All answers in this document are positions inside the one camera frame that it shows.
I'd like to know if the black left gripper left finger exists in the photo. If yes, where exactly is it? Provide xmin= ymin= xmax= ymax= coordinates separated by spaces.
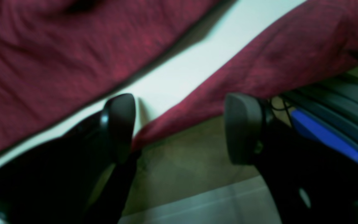
xmin=0 ymin=93 xmax=140 ymax=224

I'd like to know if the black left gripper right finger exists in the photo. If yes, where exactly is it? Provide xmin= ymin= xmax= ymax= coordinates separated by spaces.
xmin=224 ymin=93 xmax=358 ymax=224

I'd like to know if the dark red t-shirt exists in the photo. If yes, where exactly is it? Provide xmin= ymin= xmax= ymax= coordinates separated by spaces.
xmin=0 ymin=0 xmax=358 ymax=153

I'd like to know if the blue box at top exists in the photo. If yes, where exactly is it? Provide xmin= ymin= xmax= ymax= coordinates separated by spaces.
xmin=291 ymin=110 xmax=358 ymax=164

